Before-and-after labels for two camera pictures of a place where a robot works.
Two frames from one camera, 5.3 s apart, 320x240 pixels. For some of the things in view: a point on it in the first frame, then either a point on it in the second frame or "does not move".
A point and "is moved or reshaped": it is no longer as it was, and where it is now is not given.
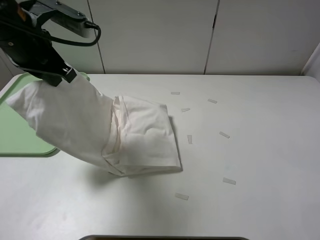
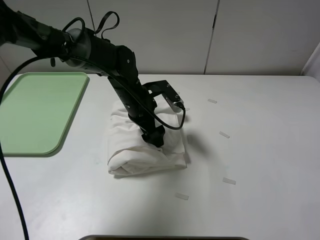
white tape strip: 224,134 does not move
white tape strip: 213,101 does not move
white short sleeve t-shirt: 123,136 is moved or reshaped
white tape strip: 185,197 does not move
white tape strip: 228,180 does not move
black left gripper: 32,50 → 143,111
